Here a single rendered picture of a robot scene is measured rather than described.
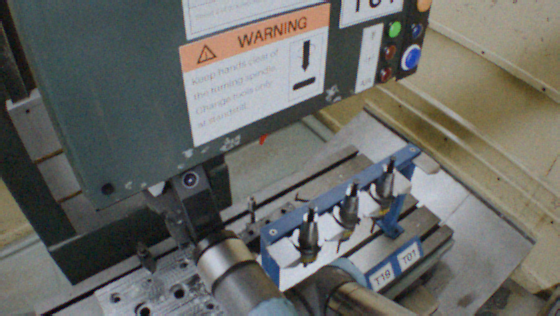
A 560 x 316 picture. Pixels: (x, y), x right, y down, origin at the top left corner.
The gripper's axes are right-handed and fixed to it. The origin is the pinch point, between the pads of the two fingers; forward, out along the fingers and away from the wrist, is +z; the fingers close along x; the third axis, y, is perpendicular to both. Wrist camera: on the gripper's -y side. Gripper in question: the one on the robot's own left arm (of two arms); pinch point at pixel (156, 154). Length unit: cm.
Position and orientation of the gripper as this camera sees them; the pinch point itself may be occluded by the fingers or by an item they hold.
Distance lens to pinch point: 67.0
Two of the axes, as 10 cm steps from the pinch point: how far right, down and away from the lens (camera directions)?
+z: -5.7, -6.1, 5.5
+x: 8.2, -3.9, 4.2
